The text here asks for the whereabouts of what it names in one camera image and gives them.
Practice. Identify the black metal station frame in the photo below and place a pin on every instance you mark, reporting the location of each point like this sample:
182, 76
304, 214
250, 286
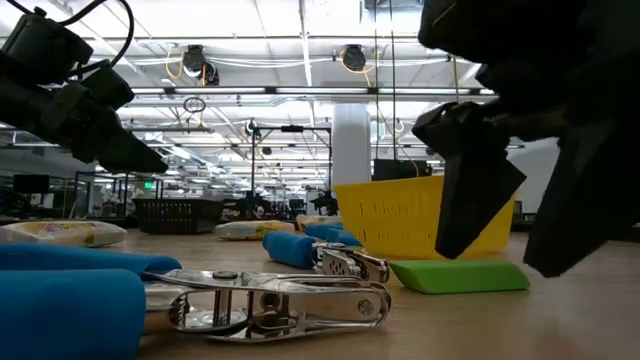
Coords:
292, 128

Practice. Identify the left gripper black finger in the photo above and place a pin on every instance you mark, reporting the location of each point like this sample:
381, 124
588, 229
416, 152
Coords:
127, 152

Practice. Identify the black plastic basket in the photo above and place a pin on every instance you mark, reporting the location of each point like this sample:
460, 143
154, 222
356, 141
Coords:
177, 217

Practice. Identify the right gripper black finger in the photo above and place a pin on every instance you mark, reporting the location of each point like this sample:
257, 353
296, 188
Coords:
585, 200
475, 200

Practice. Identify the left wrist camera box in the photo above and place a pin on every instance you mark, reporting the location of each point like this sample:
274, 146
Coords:
45, 47

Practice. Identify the yellow plastic basket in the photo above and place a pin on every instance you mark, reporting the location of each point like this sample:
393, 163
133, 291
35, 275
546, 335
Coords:
390, 215

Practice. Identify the black background robot arm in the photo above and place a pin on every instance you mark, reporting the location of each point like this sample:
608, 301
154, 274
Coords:
325, 202

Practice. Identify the green eraser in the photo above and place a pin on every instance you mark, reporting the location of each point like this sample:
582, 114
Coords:
460, 277

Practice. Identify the white building column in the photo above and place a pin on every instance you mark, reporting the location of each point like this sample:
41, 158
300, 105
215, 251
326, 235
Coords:
351, 145

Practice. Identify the long ceiling light strip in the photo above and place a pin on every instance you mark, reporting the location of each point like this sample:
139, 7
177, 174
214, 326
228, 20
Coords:
320, 90

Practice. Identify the black equipment box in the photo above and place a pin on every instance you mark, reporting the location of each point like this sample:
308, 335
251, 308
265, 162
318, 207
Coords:
400, 170

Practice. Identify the white patterned packet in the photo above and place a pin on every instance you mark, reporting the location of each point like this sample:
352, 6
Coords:
60, 234

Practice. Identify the black monitor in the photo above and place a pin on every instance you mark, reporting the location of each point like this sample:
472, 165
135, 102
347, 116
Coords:
31, 184

